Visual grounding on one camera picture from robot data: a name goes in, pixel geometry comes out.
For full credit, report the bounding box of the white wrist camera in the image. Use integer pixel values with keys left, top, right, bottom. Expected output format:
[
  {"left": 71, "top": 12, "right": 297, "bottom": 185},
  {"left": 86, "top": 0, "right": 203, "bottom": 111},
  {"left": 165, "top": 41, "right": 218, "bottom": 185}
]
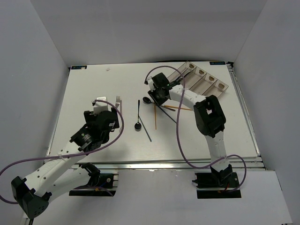
[
  {"left": 92, "top": 96, "right": 108, "bottom": 115},
  {"left": 144, "top": 76, "right": 156, "bottom": 91}
]

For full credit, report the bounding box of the blue corner marker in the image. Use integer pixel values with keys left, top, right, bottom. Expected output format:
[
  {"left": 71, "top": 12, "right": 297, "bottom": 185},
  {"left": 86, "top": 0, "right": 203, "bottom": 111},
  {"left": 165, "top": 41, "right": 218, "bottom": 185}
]
[
  {"left": 70, "top": 65, "right": 87, "bottom": 70},
  {"left": 209, "top": 61, "right": 226, "bottom": 66}
]

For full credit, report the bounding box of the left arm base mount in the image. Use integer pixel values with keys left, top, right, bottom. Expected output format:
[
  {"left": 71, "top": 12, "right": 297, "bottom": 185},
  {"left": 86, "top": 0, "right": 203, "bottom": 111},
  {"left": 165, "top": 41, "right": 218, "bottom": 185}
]
[{"left": 69, "top": 163, "right": 119, "bottom": 197}]

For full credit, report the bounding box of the black spoon long handle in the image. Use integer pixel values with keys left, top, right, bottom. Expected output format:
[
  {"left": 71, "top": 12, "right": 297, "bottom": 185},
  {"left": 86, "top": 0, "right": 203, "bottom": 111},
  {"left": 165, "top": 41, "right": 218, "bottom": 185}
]
[{"left": 134, "top": 100, "right": 142, "bottom": 131}]

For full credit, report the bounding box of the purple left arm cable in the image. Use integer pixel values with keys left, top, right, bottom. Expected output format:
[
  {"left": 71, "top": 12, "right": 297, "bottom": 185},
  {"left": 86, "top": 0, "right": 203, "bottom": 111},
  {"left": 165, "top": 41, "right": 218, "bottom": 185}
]
[{"left": 0, "top": 99, "right": 125, "bottom": 204}]

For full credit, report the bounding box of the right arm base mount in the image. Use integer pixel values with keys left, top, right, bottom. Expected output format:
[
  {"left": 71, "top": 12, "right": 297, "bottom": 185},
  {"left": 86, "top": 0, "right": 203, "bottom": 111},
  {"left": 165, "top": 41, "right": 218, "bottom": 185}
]
[{"left": 192, "top": 172, "right": 241, "bottom": 199}]

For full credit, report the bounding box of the smoky clear divided organizer tray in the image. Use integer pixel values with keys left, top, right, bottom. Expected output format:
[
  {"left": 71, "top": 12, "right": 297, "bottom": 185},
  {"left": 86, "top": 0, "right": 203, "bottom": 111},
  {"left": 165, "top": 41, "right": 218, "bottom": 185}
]
[{"left": 167, "top": 61, "right": 233, "bottom": 109}]

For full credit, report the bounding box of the left blue corner marker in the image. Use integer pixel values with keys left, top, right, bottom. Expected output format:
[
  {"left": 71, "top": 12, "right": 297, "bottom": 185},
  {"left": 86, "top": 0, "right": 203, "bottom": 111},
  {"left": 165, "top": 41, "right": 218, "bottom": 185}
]
[{"left": 70, "top": 65, "right": 87, "bottom": 70}]

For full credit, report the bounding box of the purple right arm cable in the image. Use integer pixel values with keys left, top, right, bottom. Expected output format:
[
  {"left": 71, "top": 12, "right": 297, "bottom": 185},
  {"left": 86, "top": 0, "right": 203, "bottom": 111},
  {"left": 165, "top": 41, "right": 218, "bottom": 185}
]
[{"left": 144, "top": 65, "right": 247, "bottom": 193}]

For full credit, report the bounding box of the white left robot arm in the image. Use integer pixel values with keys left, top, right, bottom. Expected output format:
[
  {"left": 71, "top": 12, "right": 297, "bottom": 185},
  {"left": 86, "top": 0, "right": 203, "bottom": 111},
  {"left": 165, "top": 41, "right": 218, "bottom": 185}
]
[{"left": 11, "top": 108, "right": 120, "bottom": 219}]

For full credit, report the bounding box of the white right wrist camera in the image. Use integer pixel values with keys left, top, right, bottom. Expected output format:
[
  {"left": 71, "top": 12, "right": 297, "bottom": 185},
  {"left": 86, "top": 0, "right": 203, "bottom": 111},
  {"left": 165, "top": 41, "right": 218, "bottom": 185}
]
[{"left": 144, "top": 76, "right": 156, "bottom": 91}]

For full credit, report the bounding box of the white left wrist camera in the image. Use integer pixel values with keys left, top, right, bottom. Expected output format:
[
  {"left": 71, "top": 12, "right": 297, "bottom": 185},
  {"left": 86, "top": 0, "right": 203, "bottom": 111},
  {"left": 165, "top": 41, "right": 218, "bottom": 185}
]
[{"left": 92, "top": 96, "right": 108, "bottom": 115}]

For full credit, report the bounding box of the orange chopstick crosswise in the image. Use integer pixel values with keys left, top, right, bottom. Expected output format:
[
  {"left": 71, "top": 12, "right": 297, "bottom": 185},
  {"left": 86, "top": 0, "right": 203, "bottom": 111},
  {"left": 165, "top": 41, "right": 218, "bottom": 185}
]
[{"left": 164, "top": 105, "right": 192, "bottom": 111}]

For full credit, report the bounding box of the green handled fork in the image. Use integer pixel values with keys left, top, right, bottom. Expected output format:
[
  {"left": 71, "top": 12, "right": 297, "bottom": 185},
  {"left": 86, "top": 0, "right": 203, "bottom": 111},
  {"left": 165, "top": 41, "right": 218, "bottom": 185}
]
[{"left": 115, "top": 96, "right": 121, "bottom": 109}]

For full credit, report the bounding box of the orange chopstick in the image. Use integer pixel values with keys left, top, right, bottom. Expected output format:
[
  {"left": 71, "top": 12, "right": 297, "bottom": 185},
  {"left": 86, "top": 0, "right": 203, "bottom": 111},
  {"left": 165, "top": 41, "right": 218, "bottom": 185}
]
[{"left": 154, "top": 105, "right": 157, "bottom": 130}]

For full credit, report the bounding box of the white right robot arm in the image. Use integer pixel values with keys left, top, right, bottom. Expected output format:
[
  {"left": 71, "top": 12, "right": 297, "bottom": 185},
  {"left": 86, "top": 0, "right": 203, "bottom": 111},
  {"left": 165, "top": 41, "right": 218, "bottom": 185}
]
[{"left": 144, "top": 73, "right": 233, "bottom": 187}]

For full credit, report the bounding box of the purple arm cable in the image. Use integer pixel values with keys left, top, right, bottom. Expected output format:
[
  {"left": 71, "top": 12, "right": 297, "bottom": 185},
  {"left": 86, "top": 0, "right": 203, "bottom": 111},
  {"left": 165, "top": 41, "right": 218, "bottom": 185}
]
[
  {"left": 144, "top": 65, "right": 247, "bottom": 193},
  {"left": 0, "top": 99, "right": 125, "bottom": 204}
]

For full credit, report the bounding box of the aluminium table edge rail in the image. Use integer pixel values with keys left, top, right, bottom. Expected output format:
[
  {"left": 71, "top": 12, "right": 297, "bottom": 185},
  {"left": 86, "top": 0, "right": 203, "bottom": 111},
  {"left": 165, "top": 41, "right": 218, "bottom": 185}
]
[{"left": 69, "top": 156, "right": 265, "bottom": 170}]

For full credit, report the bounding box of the right blue corner marker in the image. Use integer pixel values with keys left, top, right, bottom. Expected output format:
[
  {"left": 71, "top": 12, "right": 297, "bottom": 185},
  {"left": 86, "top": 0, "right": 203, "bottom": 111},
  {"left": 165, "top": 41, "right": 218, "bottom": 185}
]
[{"left": 209, "top": 61, "right": 226, "bottom": 66}]

